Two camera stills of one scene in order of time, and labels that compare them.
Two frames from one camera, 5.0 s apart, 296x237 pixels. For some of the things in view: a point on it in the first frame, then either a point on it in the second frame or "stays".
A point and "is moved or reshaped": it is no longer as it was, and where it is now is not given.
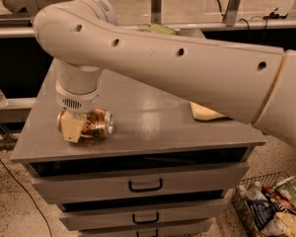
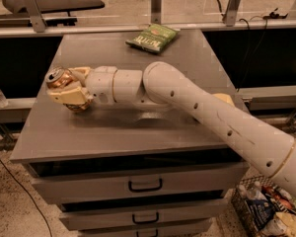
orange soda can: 98,124 is moved or reshaped
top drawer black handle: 144,189 stays
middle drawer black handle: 145,221 stays
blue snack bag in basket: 260,211 stays
